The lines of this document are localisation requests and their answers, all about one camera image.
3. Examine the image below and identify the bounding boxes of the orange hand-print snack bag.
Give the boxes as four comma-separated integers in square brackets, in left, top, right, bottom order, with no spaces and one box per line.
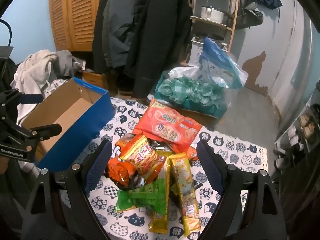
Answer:
[105,133,141,189]

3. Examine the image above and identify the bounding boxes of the long yellow cracker pack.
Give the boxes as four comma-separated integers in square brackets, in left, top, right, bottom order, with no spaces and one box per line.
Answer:
[149,157,171,234]
[169,153,201,237]

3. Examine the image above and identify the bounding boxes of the orange striped fries snack bag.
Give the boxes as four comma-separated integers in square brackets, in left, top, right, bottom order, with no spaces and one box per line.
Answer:
[120,133,173,184]

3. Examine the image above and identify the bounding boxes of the blue cardboard box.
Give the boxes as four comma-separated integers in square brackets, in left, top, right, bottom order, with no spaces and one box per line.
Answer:
[21,77,114,172]

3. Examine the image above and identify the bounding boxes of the green snack bag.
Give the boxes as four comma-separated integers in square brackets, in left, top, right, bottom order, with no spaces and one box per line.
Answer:
[116,181,158,211]

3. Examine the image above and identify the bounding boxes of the large red chip bag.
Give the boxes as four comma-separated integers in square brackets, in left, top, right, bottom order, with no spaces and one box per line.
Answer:
[133,99,202,153]

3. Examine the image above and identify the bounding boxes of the cat pattern tablecloth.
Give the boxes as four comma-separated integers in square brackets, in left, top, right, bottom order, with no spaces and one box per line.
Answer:
[60,97,269,240]

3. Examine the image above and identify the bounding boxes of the white towel pile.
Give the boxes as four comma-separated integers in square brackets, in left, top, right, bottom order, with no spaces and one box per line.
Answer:
[10,49,59,126]

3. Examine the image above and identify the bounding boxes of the grey garment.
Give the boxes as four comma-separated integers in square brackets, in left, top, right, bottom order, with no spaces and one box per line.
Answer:
[53,50,86,79]

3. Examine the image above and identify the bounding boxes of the shoe rack with shoes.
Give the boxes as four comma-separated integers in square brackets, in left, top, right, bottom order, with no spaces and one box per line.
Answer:
[273,83,319,175]

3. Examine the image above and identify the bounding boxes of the teal crumpled plastic bags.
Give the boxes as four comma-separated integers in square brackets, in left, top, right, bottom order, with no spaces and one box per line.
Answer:
[154,75,227,118]

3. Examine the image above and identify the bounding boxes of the wooden louvered cabinet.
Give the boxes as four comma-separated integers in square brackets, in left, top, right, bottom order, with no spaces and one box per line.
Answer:
[49,0,100,51]

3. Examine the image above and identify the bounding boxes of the blue white plastic bag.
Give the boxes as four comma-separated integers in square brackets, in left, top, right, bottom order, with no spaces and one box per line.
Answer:
[199,37,248,89]

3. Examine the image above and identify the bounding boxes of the hanging dark jackets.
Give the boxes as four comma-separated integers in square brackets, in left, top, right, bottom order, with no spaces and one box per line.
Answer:
[92,0,192,99]

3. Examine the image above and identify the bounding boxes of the hanging dark bag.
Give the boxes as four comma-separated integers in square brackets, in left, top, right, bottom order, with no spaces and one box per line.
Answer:
[235,0,264,30]

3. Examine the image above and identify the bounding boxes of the metal pot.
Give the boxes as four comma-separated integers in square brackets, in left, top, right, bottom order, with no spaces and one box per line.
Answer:
[201,7,225,24]

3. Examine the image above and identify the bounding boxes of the wooden shelf rack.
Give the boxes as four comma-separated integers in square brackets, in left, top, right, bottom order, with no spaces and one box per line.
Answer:
[190,0,240,53]

